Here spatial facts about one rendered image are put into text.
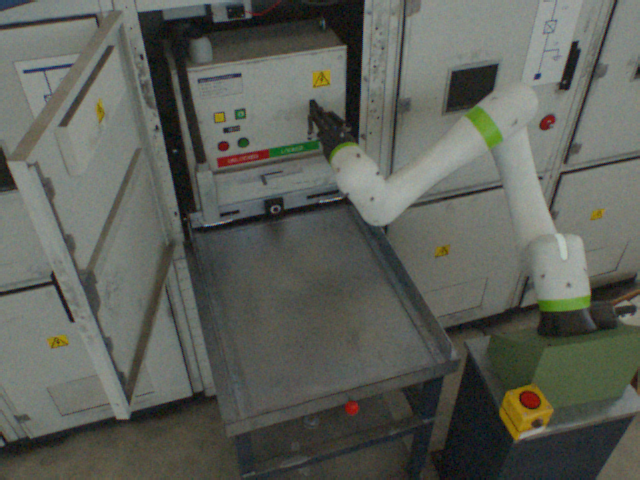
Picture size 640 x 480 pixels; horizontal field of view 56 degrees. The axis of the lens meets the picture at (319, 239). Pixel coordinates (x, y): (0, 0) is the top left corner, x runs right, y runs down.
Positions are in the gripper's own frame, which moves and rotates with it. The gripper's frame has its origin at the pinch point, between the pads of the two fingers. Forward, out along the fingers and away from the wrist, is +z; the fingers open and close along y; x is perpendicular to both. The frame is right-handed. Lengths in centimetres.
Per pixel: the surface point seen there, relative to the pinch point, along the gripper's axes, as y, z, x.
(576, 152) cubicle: 98, -3, -33
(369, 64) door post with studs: 16.1, -0.5, 11.6
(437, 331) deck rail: 13, -62, -35
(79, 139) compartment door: -60, -40, 26
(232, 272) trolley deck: -33, -19, -38
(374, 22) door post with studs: 16.8, -0.8, 23.8
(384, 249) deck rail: 13.6, -25.8, -36.8
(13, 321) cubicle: -100, -3, -55
